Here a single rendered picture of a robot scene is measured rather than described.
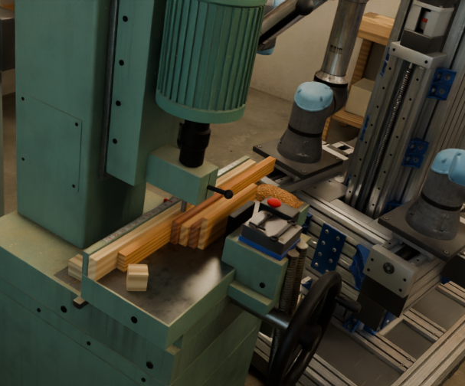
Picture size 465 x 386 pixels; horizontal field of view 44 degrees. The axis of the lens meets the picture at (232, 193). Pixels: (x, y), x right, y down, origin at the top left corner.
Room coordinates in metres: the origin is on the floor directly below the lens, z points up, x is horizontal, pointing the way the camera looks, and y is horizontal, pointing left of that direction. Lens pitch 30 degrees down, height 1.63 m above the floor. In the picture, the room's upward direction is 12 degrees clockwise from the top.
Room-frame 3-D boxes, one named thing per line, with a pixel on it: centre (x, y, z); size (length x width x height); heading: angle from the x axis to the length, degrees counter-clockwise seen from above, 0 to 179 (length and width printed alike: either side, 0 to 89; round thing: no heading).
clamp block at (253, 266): (1.02, -0.10, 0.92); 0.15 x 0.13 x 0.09; 154
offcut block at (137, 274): (0.85, 0.14, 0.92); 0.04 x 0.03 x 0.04; 107
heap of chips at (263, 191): (1.29, -0.11, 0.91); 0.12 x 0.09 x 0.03; 64
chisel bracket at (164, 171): (1.07, 0.11, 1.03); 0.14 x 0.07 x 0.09; 64
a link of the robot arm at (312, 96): (1.78, -0.20, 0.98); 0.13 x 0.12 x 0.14; 156
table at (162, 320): (1.06, -0.02, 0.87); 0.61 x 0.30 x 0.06; 154
